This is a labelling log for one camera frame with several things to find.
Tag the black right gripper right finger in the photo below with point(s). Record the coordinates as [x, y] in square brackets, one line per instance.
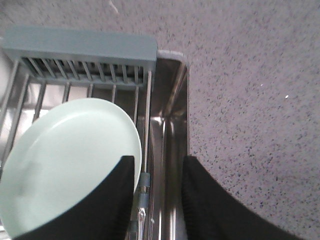
[211, 213]

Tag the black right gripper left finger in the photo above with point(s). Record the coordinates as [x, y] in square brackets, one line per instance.
[104, 214]

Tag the light green round plate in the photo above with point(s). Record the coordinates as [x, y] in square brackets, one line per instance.
[61, 158]

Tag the grey sink drying rack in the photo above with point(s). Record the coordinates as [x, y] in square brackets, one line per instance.
[42, 68]

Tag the stainless steel sink basin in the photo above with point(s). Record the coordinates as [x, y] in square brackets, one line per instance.
[161, 117]

